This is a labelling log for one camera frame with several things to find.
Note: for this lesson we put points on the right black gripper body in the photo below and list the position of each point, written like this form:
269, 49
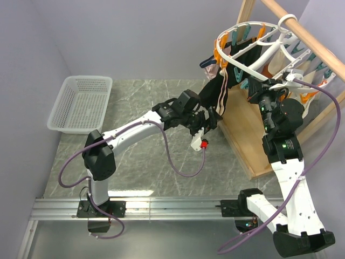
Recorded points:
266, 99

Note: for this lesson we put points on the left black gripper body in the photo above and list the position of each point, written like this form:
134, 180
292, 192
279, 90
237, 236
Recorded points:
194, 122

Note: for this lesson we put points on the black boxer briefs tan waistband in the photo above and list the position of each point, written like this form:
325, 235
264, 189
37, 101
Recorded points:
215, 92

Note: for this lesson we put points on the white round clip hanger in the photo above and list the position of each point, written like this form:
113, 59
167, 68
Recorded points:
274, 38

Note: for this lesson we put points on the pink underwear navy trim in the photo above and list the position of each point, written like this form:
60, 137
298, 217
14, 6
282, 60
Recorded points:
214, 66

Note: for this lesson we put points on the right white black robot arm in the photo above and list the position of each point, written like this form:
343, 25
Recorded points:
300, 230

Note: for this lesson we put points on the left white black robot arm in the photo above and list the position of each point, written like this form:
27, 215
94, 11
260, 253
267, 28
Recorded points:
101, 148

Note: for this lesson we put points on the cream hanging underwear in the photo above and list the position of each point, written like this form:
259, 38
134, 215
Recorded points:
279, 61

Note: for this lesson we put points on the pale green hanging underwear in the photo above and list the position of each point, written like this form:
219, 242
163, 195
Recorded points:
305, 99

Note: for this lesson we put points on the rust orange hanging garment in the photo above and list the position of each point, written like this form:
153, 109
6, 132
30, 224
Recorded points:
265, 72

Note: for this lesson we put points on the black hanging garment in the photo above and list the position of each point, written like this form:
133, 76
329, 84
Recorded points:
251, 55

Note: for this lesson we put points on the white plastic basket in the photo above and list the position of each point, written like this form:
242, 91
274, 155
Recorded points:
81, 104

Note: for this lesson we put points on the wooden drying rack frame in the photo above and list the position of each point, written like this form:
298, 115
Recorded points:
243, 122

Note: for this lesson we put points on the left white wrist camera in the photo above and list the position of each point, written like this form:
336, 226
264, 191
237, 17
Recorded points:
198, 143

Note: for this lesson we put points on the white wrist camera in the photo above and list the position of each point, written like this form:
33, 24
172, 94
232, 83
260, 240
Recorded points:
291, 74
198, 143

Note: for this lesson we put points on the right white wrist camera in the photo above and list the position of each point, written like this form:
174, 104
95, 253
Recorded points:
291, 74

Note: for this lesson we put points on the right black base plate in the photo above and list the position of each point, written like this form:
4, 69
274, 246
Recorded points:
238, 208

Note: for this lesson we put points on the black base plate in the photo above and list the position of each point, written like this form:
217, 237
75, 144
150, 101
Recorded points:
100, 217
238, 208

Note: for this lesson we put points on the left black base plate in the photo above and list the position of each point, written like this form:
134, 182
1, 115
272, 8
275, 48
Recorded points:
100, 217

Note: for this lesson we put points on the aluminium mounting rail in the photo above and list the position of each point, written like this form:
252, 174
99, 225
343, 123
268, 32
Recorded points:
155, 227

